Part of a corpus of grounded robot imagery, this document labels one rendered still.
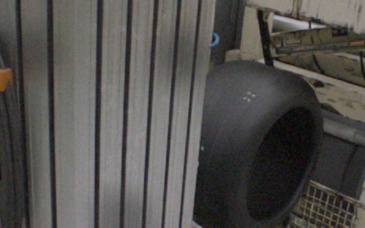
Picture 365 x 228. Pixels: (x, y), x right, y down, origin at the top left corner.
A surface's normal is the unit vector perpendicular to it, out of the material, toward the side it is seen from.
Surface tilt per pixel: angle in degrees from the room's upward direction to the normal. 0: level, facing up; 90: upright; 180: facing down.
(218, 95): 39
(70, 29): 90
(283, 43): 90
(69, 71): 90
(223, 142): 64
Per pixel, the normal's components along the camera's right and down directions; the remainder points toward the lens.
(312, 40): -0.64, 0.25
